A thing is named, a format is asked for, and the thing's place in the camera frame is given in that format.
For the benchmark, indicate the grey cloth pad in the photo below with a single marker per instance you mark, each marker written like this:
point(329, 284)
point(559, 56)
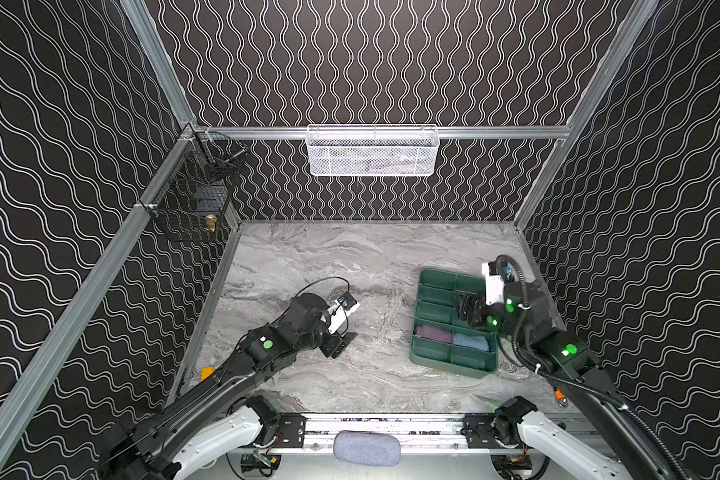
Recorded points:
point(367, 448)

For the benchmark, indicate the white wire basket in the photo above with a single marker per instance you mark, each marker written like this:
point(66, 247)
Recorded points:
point(364, 150)

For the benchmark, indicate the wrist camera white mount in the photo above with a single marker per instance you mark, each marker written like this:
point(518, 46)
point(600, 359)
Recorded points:
point(345, 306)
point(496, 276)

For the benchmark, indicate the black wire basket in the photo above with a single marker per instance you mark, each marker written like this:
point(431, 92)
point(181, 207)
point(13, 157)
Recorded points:
point(200, 183)

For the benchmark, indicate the green compartment tray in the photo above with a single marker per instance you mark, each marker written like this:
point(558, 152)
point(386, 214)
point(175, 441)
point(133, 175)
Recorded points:
point(434, 307)

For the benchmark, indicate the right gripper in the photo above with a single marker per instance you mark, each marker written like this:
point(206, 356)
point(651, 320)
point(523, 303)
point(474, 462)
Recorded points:
point(477, 306)

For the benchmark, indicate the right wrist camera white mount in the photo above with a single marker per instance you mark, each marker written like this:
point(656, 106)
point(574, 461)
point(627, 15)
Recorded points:
point(496, 276)

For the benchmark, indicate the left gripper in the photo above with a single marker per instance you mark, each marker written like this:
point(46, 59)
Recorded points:
point(334, 343)

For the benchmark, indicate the purple sock tan toe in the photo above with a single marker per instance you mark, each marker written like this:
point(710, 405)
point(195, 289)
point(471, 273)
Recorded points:
point(433, 333)

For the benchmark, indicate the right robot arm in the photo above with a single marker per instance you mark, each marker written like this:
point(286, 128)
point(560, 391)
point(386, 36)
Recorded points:
point(519, 312)

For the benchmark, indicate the blue sock orange cuff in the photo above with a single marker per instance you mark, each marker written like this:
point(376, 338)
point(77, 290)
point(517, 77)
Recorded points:
point(479, 343)

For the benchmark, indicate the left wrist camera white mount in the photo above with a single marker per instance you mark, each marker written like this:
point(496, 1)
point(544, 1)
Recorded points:
point(345, 306)

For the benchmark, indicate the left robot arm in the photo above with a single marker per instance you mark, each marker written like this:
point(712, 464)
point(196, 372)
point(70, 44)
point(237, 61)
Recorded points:
point(221, 414)

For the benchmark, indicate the yellow block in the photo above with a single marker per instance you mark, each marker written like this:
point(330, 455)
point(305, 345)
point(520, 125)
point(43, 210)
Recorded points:
point(206, 372)

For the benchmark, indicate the aluminium frame profile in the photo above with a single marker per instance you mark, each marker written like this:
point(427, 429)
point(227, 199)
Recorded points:
point(145, 29)

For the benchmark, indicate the front aluminium rail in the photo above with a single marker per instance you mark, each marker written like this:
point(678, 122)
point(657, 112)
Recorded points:
point(423, 433)

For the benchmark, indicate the brass padlock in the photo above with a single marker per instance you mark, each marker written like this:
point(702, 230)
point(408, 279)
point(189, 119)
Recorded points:
point(211, 222)

